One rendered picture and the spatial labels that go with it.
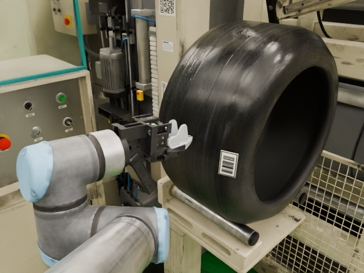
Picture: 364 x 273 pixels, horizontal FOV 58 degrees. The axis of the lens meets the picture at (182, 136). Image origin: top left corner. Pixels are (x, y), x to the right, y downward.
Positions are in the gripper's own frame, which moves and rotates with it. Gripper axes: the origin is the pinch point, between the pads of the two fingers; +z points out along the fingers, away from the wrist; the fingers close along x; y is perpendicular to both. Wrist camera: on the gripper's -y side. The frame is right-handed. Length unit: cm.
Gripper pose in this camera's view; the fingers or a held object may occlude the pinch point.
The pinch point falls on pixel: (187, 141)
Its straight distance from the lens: 77.4
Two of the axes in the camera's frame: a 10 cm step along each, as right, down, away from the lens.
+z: 7.3, -1.9, 6.6
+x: -6.8, -3.2, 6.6
